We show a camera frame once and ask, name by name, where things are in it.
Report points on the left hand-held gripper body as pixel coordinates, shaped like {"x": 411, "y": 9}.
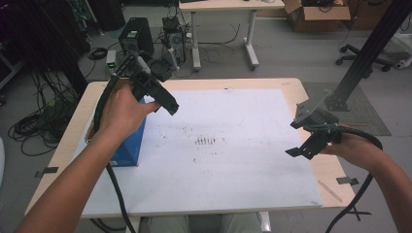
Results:
{"x": 139, "y": 76}

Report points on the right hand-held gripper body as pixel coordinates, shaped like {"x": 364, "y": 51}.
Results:
{"x": 315, "y": 118}

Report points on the blue cardboard box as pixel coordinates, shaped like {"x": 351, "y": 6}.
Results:
{"x": 129, "y": 152}

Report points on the person's right hand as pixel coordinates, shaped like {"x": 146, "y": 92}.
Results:
{"x": 356, "y": 149}

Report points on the person's left hand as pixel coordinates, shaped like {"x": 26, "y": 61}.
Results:
{"x": 121, "y": 113}

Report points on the small grey box green light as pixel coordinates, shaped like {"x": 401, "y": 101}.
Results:
{"x": 111, "y": 59}

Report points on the light wooden table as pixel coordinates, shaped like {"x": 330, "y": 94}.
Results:
{"x": 194, "y": 84}

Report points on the black computer tower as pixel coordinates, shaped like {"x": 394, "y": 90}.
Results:
{"x": 136, "y": 34}

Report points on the black tape strip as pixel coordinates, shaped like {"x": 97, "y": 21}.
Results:
{"x": 347, "y": 180}
{"x": 47, "y": 170}

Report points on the dark grey floor mat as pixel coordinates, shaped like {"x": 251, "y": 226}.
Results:
{"x": 366, "y": 110}

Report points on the grey open computer case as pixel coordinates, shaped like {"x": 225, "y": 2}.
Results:
{"x": 173, "y": 35}

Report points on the black office chair base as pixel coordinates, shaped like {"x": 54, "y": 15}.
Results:
{"x": 362, "y": 58}

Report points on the white table mat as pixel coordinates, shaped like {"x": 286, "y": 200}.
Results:
{"x": 226, "y": 174}

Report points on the black tape cross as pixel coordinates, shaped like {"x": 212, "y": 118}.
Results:
{"x": 358, "y": 213}

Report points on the black aluminium stand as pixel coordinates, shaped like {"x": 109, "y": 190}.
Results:
{"x": 372, "y": 45}

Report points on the open brown cardboard box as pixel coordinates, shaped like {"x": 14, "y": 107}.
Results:
{"x": 319, "y": 16}

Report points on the black curtain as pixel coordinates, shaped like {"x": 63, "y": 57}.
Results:
{"x": 39, "y": 39}

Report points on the white-legged wooden desk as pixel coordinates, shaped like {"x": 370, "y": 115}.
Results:
{"x": 226, "y": 5}

